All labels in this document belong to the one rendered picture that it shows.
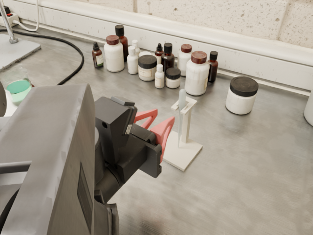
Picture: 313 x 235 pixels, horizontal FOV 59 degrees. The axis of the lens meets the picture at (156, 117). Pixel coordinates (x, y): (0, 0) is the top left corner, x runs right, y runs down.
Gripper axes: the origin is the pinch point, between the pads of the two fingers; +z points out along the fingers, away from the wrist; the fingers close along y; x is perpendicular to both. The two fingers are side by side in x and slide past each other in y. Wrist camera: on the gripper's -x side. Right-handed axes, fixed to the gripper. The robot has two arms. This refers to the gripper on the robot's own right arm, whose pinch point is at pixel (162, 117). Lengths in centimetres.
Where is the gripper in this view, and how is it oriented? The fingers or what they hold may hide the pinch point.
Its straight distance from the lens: 47.3
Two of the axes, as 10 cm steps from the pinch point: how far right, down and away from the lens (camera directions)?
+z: 5.7, -5.5, 6.1
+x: 0.0, 7.5, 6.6
